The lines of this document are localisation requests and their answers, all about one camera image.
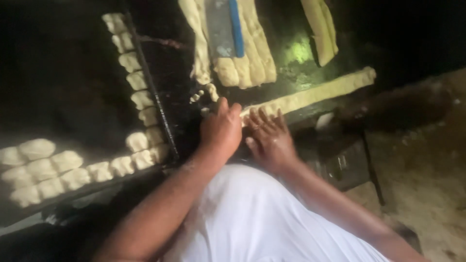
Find black baking tray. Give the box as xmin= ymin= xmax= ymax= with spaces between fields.
xmin=0 ymin=9 xmax=181 ymax=228

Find dark metal table frame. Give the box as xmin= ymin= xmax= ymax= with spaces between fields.
xmin=291 ymin=109 xmax=386 ymax=207

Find small dough scrap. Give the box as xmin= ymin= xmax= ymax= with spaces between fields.
xmin=205 ymin=83 xmax=220 ymax=103

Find long dough rope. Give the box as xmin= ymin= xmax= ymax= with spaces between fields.
xmin=240 ymin=66 xmax=377 ymax=126

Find rows of cut dough pieces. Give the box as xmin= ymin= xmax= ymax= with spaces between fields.
xmin=0 ymin=13 xmax=171 ymax=209

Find blue-handled metal dough scraper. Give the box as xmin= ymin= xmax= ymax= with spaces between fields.
xmin=205 ymin=0 xmax=245 ymax=59

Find folded dough slab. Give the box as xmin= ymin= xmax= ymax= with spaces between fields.
xmin=300 ymin=0 xmax=339 ymax=68

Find pale dough strip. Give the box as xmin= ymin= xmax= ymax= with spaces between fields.
xmin=244 ymin=0 xmax=278 ymax=83
xmin=233 ymin=55 xmax=253 ymax=90
xmin=178 ymin=0 xmax=212 ymax=85
xmin=213 ymin=56 xmax=240 ymax=88
xmin=238 ymin=0 xmax=267 ymax=87

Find person's left hand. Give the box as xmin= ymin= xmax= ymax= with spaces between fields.
xmin=198 ymin=98 xmax=243 ymax=163

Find person's white garment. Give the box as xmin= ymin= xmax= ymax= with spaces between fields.
xmin=160 ymin=164 xmax=393 ymax=262

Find person's right hand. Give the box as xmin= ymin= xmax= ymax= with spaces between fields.
xmin=244 ymin=107 xmax=300 ymax=176

